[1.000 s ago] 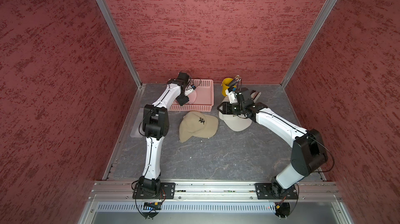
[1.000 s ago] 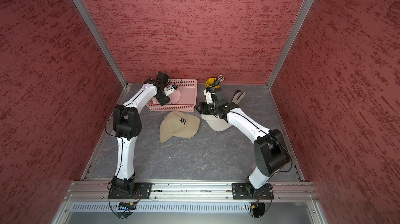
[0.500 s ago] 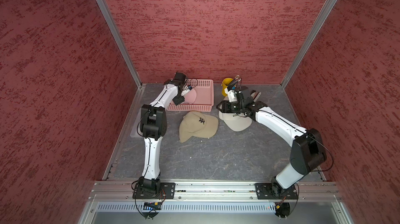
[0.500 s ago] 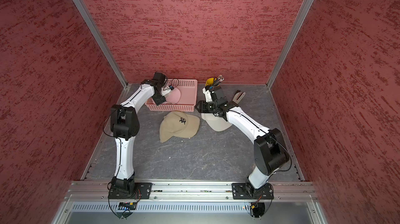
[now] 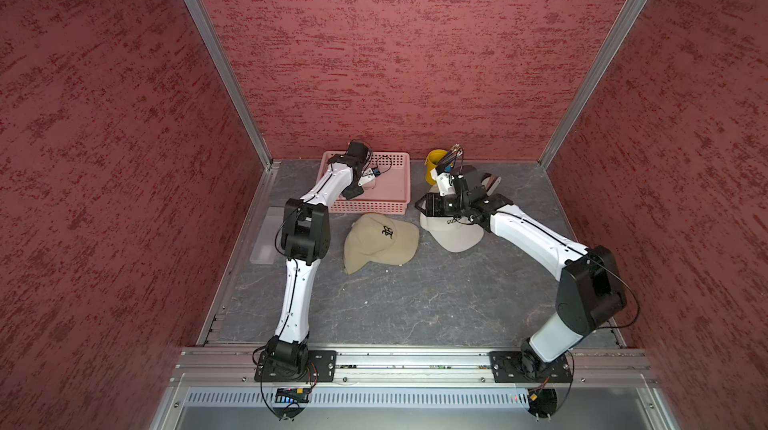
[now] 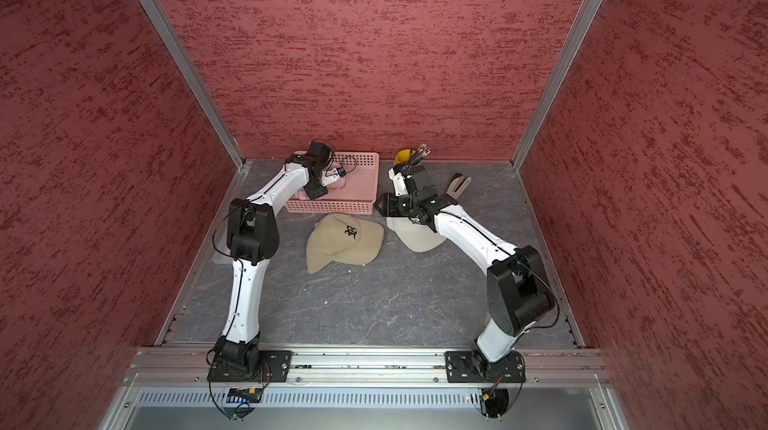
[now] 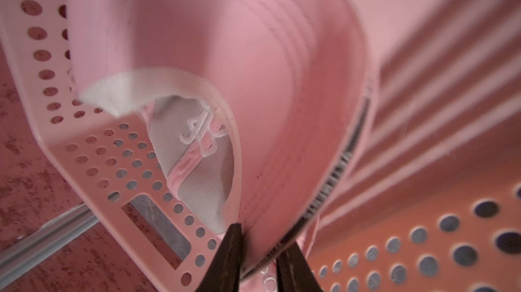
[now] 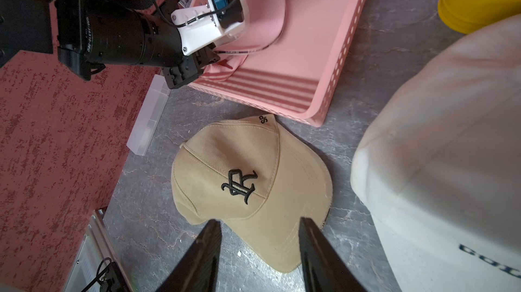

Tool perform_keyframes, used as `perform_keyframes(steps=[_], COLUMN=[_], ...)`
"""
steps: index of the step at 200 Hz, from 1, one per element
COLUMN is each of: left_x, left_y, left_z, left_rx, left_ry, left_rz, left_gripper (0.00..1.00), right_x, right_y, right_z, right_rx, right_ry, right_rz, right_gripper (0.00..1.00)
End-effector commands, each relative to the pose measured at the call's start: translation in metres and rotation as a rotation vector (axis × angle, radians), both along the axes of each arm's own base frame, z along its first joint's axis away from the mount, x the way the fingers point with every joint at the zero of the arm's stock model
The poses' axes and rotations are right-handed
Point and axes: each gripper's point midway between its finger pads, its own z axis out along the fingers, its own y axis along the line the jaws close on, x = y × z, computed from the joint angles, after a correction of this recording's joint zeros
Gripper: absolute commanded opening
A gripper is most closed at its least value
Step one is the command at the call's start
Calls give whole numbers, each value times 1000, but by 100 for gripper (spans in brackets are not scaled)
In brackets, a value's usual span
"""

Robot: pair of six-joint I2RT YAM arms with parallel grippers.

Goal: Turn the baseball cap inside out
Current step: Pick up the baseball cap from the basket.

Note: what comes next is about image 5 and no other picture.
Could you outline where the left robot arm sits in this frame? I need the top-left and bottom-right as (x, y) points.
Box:
(263, 140), (372, 379)

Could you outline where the left corner aluminium post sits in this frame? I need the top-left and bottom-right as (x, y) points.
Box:
(183, 0), (273, 170)

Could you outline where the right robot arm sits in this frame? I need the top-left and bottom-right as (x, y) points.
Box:
(416, 164), (628, 377)

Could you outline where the right corner aluminium post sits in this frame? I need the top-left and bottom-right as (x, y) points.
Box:
(538, 0), (648, 169)

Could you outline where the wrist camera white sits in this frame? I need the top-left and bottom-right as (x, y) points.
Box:
(358, 166), (381, 190)
(430, 168), (455, 196)

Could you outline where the pink plastic basket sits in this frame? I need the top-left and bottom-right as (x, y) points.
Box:
(330, 152), (411, 215)

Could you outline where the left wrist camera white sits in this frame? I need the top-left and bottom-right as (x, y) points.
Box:
(358, 166), (381, 190)

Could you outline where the corner aluminium post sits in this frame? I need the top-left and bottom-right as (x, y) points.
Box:
(183, 0), (273, 170)
(538, 0), (648, 169)

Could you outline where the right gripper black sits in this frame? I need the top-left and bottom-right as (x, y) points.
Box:
(415, 191), (470, 216)

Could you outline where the beige baseball cap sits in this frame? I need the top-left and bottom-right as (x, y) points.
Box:
(343, 213), (420, 275)

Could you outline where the yellow pencil cup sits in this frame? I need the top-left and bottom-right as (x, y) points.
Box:
(425, 149), (448, 185)

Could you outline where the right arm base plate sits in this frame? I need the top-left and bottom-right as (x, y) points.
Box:
(488, 351), (573, 385)

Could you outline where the beige stapler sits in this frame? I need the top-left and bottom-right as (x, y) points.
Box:
(483, 174), (501, 195)

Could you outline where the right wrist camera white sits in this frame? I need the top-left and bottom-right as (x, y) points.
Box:
(430, 168), (455, 196)

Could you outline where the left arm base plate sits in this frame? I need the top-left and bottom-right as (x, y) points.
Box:
(254, 350), (338, 385)

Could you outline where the white Colorado baseball cap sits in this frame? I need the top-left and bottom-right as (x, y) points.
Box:
(416, 185), (485, 253)

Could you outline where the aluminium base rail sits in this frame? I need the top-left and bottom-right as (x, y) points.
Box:
(170, 344), (659, 389)

